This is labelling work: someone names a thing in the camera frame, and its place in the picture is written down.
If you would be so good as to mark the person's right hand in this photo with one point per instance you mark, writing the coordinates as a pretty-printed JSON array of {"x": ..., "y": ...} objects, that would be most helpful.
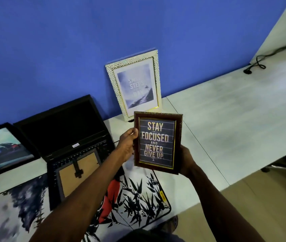
[{"x": 187, "y": 163}]

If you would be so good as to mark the person's left hand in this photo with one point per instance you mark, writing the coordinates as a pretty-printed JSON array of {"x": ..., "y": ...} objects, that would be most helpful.
[{"x": 125, "y": 146}]

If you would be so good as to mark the person's left thumb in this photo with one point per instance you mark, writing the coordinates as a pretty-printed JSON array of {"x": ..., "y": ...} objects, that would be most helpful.
[{"x": 133, "y": 132}]

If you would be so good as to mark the person's right thumb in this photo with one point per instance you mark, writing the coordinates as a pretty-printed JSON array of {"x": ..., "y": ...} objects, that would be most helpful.
[{"x": 183, "y": 152}]

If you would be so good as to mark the brown framed quote picture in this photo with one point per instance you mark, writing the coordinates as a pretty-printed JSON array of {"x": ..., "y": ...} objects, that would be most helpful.
[{"x": 158, "y": 143}]

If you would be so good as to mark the person's right forearm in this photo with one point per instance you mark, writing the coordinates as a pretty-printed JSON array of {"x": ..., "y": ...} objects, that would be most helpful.
[{"x": 216, "y": 206}]

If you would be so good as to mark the person's left forearm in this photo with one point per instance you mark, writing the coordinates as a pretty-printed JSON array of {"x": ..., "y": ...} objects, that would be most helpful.
[{"x": 82, "y": 199}]

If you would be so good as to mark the bamboo print desk mat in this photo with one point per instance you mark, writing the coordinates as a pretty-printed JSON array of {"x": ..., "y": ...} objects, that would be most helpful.
[{"x": 138, "y": 199}]

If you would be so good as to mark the black laptop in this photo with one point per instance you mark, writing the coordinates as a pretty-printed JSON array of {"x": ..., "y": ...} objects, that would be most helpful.
[{"x": 62, "y": 128}]

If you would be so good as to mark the person's dark trousers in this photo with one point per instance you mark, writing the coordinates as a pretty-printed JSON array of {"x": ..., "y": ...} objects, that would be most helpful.
[{"x": 143, "y": 236}]

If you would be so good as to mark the black framed car picture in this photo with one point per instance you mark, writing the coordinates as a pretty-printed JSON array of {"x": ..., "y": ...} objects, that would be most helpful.
[{"x": 4, "y": 151}]

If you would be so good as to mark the white textured picture frame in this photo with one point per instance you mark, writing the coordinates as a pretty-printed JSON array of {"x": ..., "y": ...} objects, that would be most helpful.
[{"x": 135, "y": 83}]

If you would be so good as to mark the cardboard-backed grey picture frame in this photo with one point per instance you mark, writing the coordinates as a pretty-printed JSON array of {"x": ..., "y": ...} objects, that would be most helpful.
[{"x": 68, "y": 178}]

